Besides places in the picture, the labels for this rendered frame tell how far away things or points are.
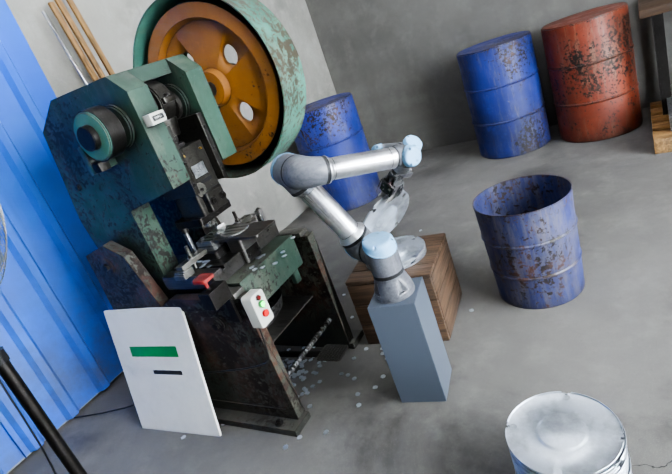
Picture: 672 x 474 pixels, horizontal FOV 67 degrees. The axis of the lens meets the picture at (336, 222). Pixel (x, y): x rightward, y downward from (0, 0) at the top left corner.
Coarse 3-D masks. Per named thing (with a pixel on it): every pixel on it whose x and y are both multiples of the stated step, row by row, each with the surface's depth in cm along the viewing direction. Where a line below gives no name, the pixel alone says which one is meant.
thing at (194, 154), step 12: (180, 144) 202; (192, 144) 201; (192, 156) 201; (204, 156) 206; (192, 168) 200; (204, 168) 205; (204, 180) 205; (216, 180) 210; (204, 192) 203; (216, 192) 206; (180, 204) 207; (192, 204) 203; (204, 204) 204; (216, 204) 205; (192, 216) 207; (204, 216) 203
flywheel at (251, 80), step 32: (160, 32) 222; (192, 32) 218; (224, 32) 211; (256, 32) 203; (224, 64) 219; (256, 64) 211; (224, 96) 223; (256, 96) 219; (256, 128) 227; (224, 160) 240
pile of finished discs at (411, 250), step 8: (400, 240) 245; (408, 240) 242; (416, 240) 239; (400, 248) 236; (408, 248) 234; (416, 248) 231; (424, 248) 230; (400, 256) 229; (408, 256) 227; (416, 256) 226; (408, 264) 223
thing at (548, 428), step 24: (528, 408) 145; (552, 408) 142; (576, 408) 139; (600, 408) 137; (528, 432) 138; (552, 432) 134; (576, 432) 132; (600, 432) 130; (528, 456) 131; (552, 456) 129; (576, 456) 126; (600, 456) 124
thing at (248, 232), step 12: (228, 228) 215; (240, 228) 209; (252, 228) 205; (264, 228) 200; (216, 240) 208; (228, 240) 204; (240, 240) 205; (252, 240) 211; (240, 252) 208; (252, 252) 210
